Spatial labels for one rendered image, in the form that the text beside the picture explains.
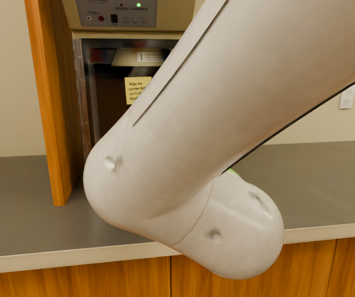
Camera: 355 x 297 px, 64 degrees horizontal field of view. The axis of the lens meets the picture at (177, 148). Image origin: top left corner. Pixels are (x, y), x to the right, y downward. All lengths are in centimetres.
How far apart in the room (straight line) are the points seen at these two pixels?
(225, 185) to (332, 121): 139
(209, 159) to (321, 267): 77
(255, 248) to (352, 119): 146
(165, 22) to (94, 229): 56
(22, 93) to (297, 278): 121
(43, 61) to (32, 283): 52
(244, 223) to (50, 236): 55
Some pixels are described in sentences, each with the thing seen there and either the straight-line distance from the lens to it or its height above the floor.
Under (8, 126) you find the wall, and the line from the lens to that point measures 141.
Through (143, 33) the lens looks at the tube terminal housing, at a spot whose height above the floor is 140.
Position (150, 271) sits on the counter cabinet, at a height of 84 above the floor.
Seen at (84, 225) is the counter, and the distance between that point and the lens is 77.
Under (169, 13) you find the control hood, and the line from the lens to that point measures 80.
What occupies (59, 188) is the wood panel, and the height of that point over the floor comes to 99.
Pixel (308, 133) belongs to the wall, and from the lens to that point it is 159.
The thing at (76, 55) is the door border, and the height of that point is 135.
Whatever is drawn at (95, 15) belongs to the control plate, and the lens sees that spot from 80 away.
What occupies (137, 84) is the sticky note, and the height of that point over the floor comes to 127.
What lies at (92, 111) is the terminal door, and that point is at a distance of 86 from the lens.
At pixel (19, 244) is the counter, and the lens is 75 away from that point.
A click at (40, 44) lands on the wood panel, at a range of 79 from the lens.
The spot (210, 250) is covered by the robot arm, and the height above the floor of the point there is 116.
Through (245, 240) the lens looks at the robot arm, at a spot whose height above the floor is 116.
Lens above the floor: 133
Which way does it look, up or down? 17 degrees down
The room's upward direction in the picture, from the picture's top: straight up
